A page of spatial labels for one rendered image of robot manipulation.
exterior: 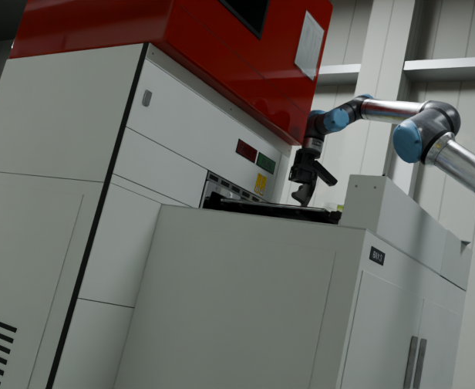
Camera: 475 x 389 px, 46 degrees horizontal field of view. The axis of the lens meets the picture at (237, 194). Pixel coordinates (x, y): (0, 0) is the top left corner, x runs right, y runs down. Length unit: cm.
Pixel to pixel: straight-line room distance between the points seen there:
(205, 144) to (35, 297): 66
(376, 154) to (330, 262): 248
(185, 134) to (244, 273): 50
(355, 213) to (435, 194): 242
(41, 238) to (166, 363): 48
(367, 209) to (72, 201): 77
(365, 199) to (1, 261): 104
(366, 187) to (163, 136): 60
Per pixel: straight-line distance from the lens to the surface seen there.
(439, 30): 423
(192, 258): 149
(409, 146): 163
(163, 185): 161
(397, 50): 399
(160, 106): 160
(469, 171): 158
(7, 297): 169
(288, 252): 133
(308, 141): 201
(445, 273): 188
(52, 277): 155
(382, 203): 133
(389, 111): 189
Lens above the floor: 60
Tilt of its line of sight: 10 degrees up
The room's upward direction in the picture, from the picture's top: 13 degrees clockwise
